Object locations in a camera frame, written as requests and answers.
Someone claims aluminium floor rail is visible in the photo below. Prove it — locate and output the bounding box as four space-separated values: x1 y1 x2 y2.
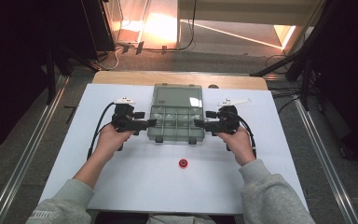
0 75 72 224
293 97 358 224

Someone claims person's right hand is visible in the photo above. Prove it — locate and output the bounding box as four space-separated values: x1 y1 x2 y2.
214 125 257 167

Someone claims black metal stand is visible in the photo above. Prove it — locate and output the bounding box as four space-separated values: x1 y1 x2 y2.
249 0 343 111
44 46 103 105

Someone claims white floor cable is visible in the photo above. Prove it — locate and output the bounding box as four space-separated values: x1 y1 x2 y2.
98 46 129 71

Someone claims hand-held gripper black cable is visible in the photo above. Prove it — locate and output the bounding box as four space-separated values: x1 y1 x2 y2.
86 101 117 161
237 114 258 160

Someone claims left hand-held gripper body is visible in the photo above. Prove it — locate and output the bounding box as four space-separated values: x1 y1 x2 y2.
110 96 149 152

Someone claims left hand-held gripper black cable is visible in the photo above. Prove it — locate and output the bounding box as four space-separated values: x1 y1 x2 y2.
86 101 117 161

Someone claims person's left hand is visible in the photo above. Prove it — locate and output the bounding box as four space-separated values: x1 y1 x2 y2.
92 123 136 163

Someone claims black cabinet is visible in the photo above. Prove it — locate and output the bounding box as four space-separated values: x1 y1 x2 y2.
79 0 117 52

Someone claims grey transparent compartment box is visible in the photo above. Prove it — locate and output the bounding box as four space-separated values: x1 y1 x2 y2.
146 82 210 146

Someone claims black floor cable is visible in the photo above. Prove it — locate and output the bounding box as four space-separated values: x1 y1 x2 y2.
150 0 199 52

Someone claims person's grey sweater body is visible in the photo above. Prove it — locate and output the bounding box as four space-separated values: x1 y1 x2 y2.
145 213 218 224

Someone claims white table sheet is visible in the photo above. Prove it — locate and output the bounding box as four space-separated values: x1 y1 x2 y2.
38 82 310 216

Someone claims right hand-held gripper black cable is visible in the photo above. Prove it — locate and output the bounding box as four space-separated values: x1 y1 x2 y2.
237 114 258 160

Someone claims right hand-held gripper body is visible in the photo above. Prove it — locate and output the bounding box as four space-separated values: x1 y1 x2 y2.
204 97 253 152

